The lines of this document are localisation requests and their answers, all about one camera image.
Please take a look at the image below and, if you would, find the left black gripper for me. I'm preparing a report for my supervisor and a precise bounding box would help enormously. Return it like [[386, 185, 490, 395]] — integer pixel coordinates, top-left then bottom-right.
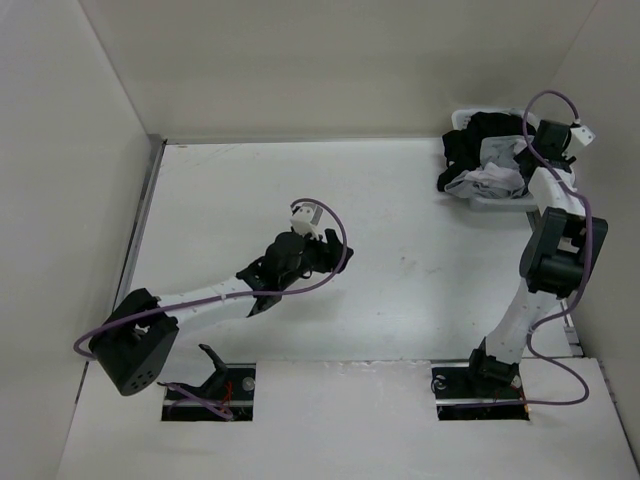
[[280, 227, 352, 289]]

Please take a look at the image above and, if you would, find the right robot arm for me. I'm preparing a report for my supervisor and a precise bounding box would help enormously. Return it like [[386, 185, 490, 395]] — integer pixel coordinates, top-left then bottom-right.
[[463, 120, 608, 398]]

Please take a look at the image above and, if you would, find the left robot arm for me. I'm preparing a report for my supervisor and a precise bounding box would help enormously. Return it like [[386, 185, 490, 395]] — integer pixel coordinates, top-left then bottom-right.
[[88, 229, 354, 397]]

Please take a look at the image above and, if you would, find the grey tank top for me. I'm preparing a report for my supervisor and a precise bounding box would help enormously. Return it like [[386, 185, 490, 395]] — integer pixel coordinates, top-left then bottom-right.
[[444, 135, 526, 201]]

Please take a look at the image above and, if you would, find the black tank top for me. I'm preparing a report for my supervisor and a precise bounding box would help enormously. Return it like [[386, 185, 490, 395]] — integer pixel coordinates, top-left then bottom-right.
[[437, 112, 537, 199]]

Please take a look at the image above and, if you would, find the white plastic laundry basket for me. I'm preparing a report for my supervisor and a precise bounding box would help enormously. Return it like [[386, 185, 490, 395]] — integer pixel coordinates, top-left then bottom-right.
[[451, 109, 541, 212]]

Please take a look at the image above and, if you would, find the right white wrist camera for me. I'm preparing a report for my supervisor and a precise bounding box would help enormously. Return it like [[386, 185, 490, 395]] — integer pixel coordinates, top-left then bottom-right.
[[566, 122, 595, 156]]

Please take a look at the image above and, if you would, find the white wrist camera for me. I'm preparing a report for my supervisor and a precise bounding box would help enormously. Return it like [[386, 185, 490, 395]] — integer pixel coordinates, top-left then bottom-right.
[[566, 122, 595, 156], [290, 202, 324, 240]]

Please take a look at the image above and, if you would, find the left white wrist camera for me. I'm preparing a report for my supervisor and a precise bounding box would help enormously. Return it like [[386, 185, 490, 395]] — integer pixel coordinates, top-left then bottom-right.
[[290, 202, 324, 240]]

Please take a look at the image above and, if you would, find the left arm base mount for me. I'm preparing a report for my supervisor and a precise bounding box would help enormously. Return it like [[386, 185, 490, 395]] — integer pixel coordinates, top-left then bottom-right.
[[160, 344, 257, 422]]

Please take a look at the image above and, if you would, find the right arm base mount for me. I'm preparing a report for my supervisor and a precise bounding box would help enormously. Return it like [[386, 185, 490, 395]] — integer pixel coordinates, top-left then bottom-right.
[[431, 363, 529, 421]]

